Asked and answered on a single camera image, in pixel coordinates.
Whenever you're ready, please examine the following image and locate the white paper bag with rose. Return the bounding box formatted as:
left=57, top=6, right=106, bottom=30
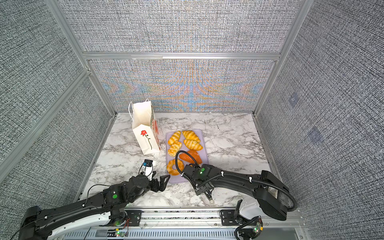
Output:
left=129, top=99, right=161, bottom=155

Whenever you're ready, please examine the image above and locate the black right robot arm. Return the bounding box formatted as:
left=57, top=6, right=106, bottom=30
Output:
left=181, top=164, right=298, bottom=221

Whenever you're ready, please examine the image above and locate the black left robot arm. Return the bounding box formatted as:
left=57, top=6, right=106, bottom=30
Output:
left=18, top=175, right=170, bottom=240

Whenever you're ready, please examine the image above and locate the braided bread roll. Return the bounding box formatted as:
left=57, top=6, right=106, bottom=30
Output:
left=168, top=141, right=183, bottom=157

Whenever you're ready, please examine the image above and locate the glazed donut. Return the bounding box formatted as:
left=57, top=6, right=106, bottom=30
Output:
left=167, top=160, right=185, bottom=176

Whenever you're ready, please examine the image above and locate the red-brown triangular pastry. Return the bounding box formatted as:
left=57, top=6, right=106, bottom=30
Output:
left=178, top=150, right=202, bottom=165

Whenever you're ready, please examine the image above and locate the lilac plastic tray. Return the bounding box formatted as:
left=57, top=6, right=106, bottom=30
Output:
left=165, top=129, right=209, bottom=184

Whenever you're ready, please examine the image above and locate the croissant middle right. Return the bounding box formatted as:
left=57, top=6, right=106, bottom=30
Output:
left=184, top=139, right=204, bottom=151

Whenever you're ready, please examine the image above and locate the small croissant top left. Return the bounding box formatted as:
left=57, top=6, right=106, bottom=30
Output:
left=168, top=131, right=181, bottom=146

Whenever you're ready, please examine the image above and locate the croissant top right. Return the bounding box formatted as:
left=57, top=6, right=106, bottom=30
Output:
left=182, top=131, right=201, bottom=143

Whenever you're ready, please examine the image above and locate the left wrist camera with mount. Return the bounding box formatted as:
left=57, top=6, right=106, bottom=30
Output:
left=139, top=159, right=156, bottom=181

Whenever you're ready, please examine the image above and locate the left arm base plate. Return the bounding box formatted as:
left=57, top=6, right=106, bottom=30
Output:
left=118, top=210, right=143, bottom=228

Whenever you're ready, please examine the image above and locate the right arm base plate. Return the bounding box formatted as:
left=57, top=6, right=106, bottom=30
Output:
left=218, top=199, right=265, bottom=233

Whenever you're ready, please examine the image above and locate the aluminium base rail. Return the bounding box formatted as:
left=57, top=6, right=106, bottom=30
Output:
left=50, top=206, right=310, bottom=240

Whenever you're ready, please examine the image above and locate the black corrugated cable conduit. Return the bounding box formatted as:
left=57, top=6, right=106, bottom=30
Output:
left=174, top=150, right=298, bottom=213

